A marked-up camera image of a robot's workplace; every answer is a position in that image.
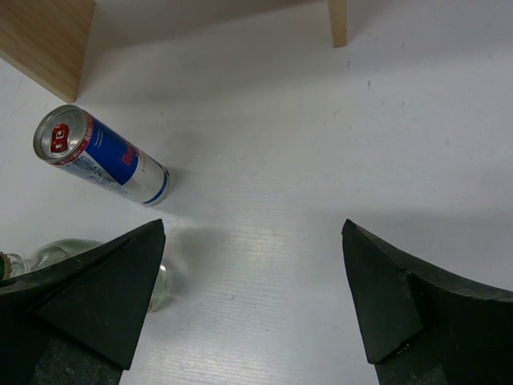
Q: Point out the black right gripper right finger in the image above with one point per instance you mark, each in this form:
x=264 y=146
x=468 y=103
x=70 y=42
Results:
x=421 y=324

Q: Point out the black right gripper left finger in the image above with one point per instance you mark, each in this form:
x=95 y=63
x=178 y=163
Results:
x=78 y=321

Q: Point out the clear glass bottle front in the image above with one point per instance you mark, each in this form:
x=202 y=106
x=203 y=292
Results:
x=14 y=265

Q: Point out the wooden shelf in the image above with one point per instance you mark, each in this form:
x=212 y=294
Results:
x=169 y=52

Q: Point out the Red Bull can left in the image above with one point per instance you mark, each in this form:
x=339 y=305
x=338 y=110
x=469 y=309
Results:
x=76 y=142

